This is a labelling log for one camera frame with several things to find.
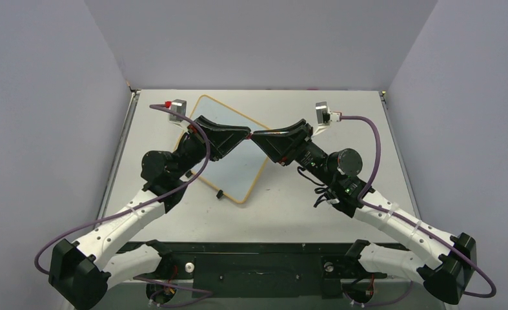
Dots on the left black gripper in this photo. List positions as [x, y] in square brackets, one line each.
[224, 140]

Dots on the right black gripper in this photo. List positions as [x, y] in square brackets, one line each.
[297, 139]

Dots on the yellow framed whiteboard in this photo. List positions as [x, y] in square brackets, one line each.
[236, 174]

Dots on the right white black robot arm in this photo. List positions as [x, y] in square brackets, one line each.
[440, 261]

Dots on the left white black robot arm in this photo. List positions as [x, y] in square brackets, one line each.
[117, 227]

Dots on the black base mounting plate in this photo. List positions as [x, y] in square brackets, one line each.
[259, 270]

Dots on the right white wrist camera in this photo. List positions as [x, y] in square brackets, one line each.
[325, 116]

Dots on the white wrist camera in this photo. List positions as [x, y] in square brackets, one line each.
[325, 116]
[179, 108]

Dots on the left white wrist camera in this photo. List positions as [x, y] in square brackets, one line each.
[179, 108]

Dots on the aluminium rail frame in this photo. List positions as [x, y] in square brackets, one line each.
[377, 291]

